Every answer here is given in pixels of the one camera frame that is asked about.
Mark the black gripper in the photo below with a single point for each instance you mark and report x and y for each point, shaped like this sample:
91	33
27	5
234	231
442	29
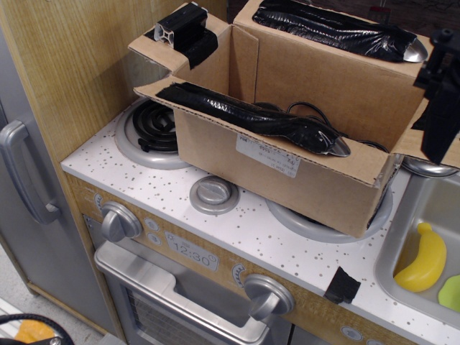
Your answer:
442	112

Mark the brown cardboard box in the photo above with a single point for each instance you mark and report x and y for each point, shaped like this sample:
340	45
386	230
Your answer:
374	103

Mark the steel pot lid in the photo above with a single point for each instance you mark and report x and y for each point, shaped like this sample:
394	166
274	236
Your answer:
427	169

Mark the silver sink basin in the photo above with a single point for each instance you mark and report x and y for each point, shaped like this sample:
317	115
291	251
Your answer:
434	201

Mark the yellow toy banana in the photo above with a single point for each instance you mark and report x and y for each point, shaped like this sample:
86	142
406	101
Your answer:
426	269

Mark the taped spoon on back flap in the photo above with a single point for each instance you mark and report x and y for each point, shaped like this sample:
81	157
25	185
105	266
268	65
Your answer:
375	40

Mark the taped spoon on flap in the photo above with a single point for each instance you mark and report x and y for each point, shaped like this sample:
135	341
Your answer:
307	132
375	40

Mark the green toy piece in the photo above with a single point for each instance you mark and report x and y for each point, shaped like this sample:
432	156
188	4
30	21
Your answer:
448	295

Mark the black tape piece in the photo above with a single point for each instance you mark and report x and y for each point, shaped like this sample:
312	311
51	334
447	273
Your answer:
342	288

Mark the taped spoon on front flap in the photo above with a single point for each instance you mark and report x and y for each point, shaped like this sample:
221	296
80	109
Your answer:
307	132

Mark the grey round top knob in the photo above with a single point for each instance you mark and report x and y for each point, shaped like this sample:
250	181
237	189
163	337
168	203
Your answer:
213	195

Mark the grey right oven knob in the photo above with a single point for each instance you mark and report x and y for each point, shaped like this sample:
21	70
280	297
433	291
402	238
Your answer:
267	297

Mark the grey oven knob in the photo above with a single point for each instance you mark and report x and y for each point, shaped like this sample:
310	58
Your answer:
119	222
267	297

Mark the oven clock display panel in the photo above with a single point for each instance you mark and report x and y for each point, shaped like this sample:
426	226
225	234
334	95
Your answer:
192	251

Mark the taped aluminium profile left flap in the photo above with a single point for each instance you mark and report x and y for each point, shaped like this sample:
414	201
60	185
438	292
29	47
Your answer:
185	31

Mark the black coil left burner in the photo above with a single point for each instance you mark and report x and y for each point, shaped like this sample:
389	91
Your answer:
145	134

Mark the grey left oven knob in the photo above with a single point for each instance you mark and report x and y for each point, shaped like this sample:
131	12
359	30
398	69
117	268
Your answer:
119	222

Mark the grey toy fridge door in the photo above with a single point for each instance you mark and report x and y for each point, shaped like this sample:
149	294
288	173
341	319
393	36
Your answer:
50	258

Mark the orange object bottom left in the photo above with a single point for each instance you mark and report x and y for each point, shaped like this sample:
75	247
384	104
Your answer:
31	331

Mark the silver oven door handle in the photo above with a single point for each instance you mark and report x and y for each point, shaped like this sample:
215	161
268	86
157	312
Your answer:
153	308

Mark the grey fridge door handle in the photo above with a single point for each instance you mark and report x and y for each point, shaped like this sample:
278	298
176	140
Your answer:
13	136

